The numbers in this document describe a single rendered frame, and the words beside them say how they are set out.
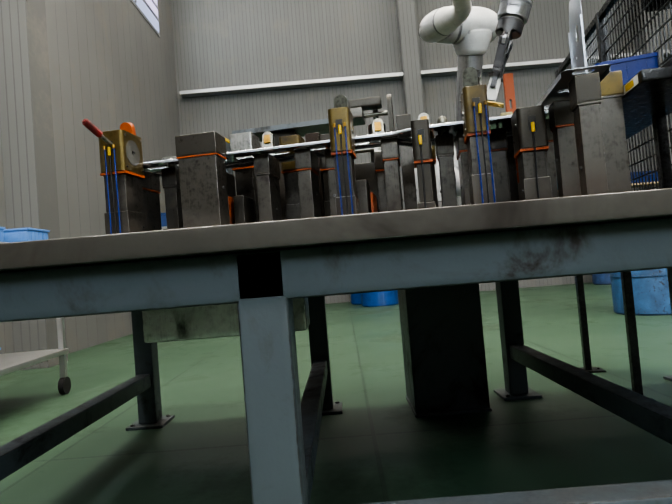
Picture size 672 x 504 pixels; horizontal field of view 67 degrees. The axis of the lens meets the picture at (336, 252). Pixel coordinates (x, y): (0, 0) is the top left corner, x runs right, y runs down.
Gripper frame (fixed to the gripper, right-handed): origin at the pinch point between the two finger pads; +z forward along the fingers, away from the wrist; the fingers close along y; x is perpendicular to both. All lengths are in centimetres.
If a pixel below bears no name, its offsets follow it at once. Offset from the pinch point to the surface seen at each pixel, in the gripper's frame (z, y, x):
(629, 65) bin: -15.8, -10.0, 34.4
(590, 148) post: 21, 37, 27
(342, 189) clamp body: 40, 27, -28
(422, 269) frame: 53, 76, 6
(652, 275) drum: 24, -345, 127
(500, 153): 17.9, 1.0, 6.9
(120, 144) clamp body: 43, 41, -90
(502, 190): 28.2, 0.7, 10.2
